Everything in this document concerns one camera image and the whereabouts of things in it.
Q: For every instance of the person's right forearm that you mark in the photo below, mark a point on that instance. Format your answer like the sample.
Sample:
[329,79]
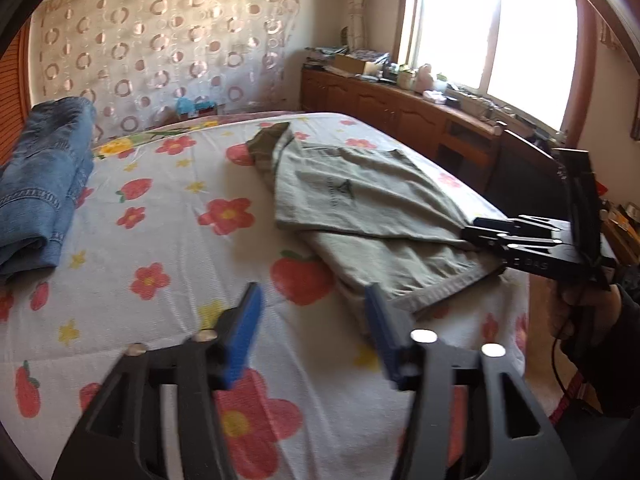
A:
[617,360]

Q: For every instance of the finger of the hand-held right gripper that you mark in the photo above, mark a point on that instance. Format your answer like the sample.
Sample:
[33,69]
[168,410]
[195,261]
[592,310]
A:
[492,241]
[515,223]

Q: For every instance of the cardboard box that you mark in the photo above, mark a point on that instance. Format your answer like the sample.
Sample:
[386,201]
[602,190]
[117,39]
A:
[355,64]

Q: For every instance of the person's right hand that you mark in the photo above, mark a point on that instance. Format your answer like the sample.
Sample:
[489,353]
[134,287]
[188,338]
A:
[597,305]

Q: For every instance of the wooden cabinet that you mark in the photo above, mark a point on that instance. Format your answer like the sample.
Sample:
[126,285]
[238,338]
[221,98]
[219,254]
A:
[380,105]

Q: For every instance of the blue jeans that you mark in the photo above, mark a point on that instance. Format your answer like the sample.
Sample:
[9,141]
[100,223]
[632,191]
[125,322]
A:
[40,175]

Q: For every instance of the ribbed wooden wardrobe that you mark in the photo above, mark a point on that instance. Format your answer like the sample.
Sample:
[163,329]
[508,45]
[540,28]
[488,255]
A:
[16,110]

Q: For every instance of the dark panel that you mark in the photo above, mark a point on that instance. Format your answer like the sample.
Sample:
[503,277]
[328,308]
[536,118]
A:
[520,175]

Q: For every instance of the blue toy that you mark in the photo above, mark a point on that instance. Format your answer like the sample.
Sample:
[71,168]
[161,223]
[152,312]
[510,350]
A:
[192,106]

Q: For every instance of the strawberry flower print bed sheet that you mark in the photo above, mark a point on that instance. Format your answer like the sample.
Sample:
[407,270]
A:
[175,260]

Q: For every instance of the sheer curtain with circles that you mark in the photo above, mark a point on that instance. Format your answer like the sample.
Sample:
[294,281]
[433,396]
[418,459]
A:
[175,35]

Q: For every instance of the grey pants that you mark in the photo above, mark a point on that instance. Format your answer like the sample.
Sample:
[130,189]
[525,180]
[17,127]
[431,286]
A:
[360,195]

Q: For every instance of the lace window curtain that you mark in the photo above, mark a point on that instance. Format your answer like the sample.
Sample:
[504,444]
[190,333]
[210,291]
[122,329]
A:
[357,0]

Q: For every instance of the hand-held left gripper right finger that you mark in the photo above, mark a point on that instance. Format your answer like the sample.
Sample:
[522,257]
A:
[381,332]

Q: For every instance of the floral blanket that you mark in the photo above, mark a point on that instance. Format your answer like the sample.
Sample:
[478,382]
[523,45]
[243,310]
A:
[150,135]

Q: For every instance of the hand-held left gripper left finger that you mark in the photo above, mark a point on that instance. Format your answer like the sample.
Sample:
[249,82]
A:
[244,332]

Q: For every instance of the pink plush toy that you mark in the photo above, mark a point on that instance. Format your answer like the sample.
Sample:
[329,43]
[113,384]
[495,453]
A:
[425,77]

